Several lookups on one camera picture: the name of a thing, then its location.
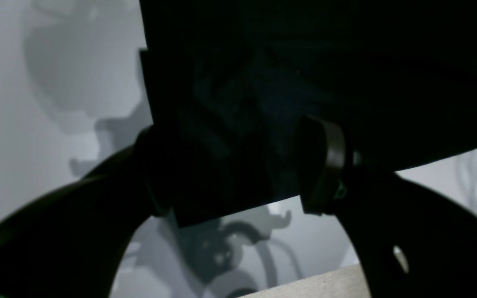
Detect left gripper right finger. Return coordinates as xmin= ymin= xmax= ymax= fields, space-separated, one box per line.
xmin=299 ymin=116 xmax=477 ymax=298

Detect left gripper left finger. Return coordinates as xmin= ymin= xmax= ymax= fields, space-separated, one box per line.
xmin=0 ymin=126 xmax=169 ymax=298

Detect black t-shirt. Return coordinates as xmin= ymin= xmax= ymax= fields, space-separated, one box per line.
xmin=137 ymin=0 xmax=477 ymax=225

